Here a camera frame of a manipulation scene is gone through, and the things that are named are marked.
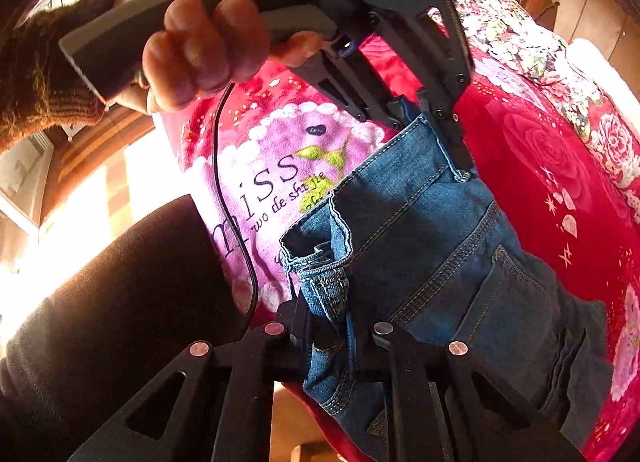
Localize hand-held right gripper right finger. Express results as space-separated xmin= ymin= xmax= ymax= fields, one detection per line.
xmin=352 ymin=319 xmax=586 ymax=462

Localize wooden wardrobe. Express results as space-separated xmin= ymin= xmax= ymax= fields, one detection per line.
xmin=500 ymin=0 xmax=631 ymax=63

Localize white fleece blanket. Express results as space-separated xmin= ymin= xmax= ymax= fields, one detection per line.
xmin=567 ymin=37 xmax=640 ymax=103

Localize person's left hand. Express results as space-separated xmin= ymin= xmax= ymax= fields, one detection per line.
xmin=112 ymin=0 xmax=326 ymax=116

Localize blue denim pants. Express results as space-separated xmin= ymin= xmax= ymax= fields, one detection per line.
xmin=279 ymin=112 xmax=616 ymax=462

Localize red rose print blanket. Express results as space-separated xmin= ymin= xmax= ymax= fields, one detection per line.
xmin=152 ymin=0 xmax=640 ymax=462

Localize black cable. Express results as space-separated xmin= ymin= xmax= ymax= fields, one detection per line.
xmin=212 ymin=85 xmax=261 ymax=323

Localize person's leg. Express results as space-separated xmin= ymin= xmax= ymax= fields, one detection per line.
xmin=0 ymin=195 xmax=257 ymax=462

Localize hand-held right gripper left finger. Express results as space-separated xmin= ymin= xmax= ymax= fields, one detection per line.
xmin=67 ymin=295 xmax=314 ymax=462

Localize person's left forearm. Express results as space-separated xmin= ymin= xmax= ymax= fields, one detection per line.
xmin=0 ymin=0 xmax=126 ymax=153

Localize brown hanging coat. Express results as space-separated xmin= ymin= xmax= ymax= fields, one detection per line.
xmin=505 ymin=0 xmax=561 ymax=30

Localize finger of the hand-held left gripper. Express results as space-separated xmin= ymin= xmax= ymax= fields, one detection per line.
xmin=290 ymin=40 xmax=419 ymax=131
xmin=375 ymin=0 xmax=476 ymax=180

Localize floral quilt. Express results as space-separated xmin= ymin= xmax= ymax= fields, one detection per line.
xmin=435 ymin=0 xmax=640 ymax=223

